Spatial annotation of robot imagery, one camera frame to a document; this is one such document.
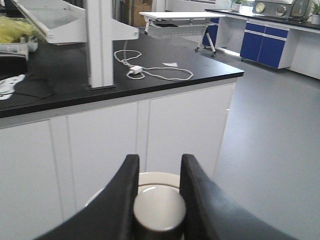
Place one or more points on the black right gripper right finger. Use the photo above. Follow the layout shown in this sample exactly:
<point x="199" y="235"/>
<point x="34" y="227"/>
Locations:
<point x="211" y="214"/>

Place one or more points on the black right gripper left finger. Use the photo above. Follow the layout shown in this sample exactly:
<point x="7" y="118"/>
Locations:
<point x="109" y="216"/>

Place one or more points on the glass jar with cream lid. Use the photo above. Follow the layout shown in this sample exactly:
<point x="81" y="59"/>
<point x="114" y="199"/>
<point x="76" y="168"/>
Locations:
<point x="159" y="210"/>

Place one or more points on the white lab bench cabinet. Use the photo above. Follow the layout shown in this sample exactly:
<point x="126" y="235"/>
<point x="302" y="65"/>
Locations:
<point x="61" y="142"/>

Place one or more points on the blue door lab cabinet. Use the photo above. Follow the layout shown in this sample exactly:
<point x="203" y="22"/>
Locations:
<point x="276" y="43"/>

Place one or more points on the white folding table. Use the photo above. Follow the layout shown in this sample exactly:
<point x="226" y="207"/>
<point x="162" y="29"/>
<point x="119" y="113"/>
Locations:
<point x="168" y="24"/>

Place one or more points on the yellow bag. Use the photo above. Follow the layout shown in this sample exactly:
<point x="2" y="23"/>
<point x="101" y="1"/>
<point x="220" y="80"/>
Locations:
<point x="12" y="29"/>

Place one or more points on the round metal dish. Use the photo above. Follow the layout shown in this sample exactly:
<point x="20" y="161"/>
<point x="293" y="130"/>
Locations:
<point x="260" y="7"/>

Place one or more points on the white potted plant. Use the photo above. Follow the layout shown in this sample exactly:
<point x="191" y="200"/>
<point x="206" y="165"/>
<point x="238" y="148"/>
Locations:
<point x="315" y="12"/>

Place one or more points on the white charger with cable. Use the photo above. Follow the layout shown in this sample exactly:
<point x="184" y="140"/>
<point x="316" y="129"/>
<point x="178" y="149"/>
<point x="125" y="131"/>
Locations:
<point x="137" y="72"/>

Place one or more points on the white shelf upright frame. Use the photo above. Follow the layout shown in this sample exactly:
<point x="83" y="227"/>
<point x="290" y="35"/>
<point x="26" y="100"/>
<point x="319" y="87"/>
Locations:
<point x="60" y="23"/>

